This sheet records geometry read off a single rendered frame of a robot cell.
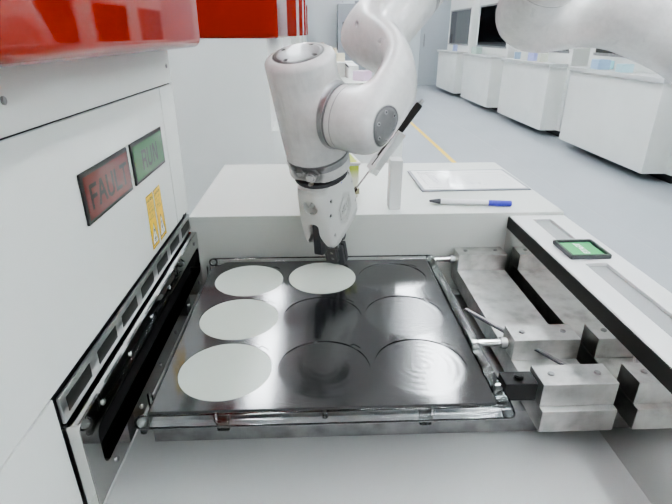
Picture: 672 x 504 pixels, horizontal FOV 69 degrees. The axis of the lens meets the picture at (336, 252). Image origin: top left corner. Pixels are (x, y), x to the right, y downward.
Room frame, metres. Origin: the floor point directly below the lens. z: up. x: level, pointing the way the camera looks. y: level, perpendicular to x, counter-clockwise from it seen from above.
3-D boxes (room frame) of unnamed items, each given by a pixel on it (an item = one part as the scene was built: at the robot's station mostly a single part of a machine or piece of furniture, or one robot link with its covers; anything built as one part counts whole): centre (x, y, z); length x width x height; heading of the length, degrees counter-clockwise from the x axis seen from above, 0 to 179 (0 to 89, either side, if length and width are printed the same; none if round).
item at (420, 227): (0.94, -0.06, 0.89); 0.62 x 0.35 x 0.14; 92
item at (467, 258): (0.74, -0.24, 0.89); 0.08 x 0.03 x 0.03; 92
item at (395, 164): (0.80, -0.08, 1.03); 0.06 x 0.04 x 0.13; 92
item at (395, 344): (0.55, 0.02, 0.90); 0.34 x 0.34 x 0.01; 2
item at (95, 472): (0.53, 0.23, 0.89); 0.44 x 0.02 x 0.10; 2
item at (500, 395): (0.56, -0.16, 0.90); 0.38 x 0.01 x 0.01; 2
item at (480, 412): (0.37, 0.01, 0.90); 0.37 x 0.01 x 0.01; 92
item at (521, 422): (0.43, -0.05, 0.84); 0.50 x 0.02 x 0.03; 92
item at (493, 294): (0.58, -0.25, 0.87); 0.36 x 0.08 x 0.03; 2
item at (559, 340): (0.50, -0.25, 0.89); 0.08 x 0.03 x 0.03; 92
